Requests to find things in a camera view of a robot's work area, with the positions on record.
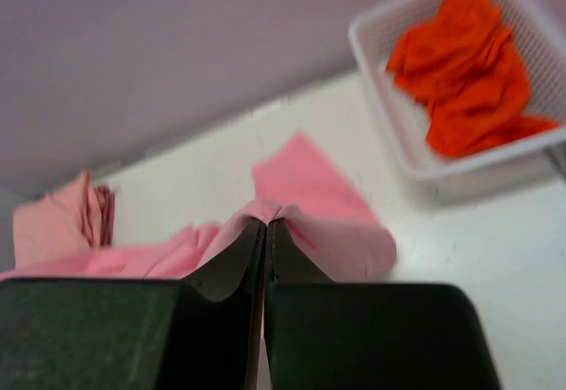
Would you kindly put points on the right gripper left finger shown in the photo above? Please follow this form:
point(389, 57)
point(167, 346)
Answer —
point(233, 273)

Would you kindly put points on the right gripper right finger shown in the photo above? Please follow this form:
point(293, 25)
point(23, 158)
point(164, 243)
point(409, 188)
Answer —
point(285, 262)

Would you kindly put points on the pink t shirt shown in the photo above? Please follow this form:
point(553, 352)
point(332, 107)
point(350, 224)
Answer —
point(326, 216)

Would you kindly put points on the folded salmon t shirt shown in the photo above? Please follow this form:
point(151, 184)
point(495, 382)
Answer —
point(73, 220)

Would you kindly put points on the white plastic basket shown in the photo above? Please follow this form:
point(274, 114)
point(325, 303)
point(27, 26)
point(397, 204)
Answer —
point(541, 42)

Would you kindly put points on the orange t shirt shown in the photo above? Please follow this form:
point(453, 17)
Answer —
point(464, 68)

